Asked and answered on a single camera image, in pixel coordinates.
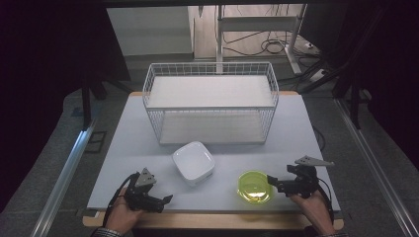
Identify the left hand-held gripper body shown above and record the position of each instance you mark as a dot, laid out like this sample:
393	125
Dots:
140	194

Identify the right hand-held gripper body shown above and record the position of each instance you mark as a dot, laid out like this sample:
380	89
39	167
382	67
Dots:
304	181

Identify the yellow-green translucent bowl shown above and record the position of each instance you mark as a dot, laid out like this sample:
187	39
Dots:
254	187

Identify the white square bowl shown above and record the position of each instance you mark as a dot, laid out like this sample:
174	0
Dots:
193	162

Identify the person's left hand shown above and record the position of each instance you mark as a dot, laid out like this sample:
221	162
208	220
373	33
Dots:
123	215

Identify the person's right hand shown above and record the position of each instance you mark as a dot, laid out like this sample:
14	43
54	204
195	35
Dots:
313	210

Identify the person's left plaid sleeve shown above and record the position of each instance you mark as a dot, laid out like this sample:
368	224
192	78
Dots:
107	233

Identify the black stand leg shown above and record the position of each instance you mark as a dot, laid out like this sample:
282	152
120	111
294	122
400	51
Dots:
86	105
355	105

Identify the white power strip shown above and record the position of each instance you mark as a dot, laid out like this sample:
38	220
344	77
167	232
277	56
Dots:
318	75

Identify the white cabinet panel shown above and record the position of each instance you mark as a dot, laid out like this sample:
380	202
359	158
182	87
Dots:
150	31

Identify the aluminium rail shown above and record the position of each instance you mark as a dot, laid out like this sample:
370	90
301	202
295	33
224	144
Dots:
372	164
66	177

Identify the white desk frame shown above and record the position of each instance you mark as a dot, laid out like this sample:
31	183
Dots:
257	23

